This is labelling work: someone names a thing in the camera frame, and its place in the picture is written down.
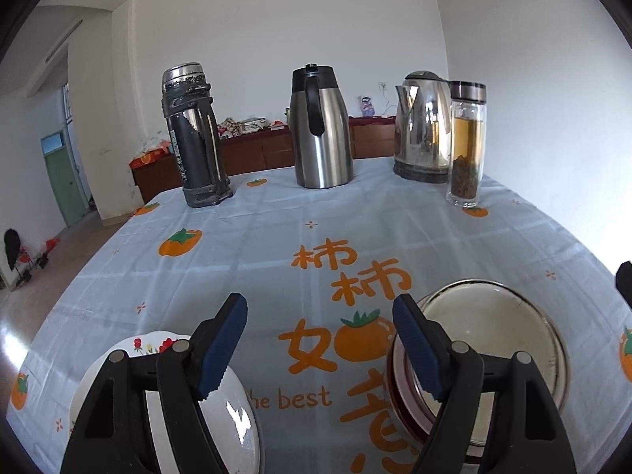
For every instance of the stainless steel electric kettle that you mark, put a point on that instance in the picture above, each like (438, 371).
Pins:
(419, 128)

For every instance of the steel carafe with black lid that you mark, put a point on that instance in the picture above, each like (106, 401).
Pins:
(326, 153)

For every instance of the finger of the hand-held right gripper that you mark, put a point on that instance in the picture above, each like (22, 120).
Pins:
(627, 281)

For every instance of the blue and white package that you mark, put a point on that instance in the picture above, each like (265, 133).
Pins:
(366, 106)

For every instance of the white plate with red flowers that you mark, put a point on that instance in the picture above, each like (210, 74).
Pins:
(232, 429)

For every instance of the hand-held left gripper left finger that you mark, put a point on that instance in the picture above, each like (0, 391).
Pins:
(222, 350)

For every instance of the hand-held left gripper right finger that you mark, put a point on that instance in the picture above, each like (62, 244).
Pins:
(419, 350)

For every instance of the white enamel bowl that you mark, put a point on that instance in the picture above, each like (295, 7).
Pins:
(484, 326)

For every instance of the red plastic bowl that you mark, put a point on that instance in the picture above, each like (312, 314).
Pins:
(402, 400)

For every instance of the light blue printed tablecloth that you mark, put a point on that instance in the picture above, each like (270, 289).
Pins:
(296, 227)

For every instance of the green door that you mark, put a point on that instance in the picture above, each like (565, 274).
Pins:
(61, 182)

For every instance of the brown wooden sideboard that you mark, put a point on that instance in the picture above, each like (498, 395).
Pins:
(256, 150)

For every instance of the enamel bowls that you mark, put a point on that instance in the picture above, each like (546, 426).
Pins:
(564, 355)

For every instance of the glass tea bottle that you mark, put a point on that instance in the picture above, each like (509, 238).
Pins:
(465, 158)

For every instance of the black vacuum flask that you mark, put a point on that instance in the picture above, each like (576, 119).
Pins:
(195, 148)

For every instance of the black folding stroller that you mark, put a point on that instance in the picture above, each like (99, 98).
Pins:
(12, 247)

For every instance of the red plastic bag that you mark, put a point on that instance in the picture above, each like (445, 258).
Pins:
(52, 243)

